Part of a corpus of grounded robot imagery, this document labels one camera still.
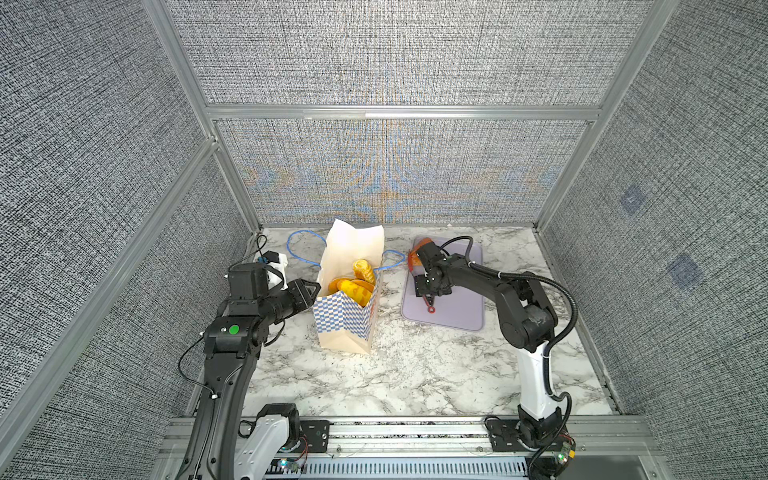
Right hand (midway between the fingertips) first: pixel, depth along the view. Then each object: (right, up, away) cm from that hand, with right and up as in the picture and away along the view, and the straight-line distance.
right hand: (425, 281), depth 101 cm
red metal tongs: (+1, -9, -6) cm, 10 cm away
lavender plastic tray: (+9, -8, -6) cm, 14 cm away
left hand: (-29, +2, -31) cm, 42 cm away
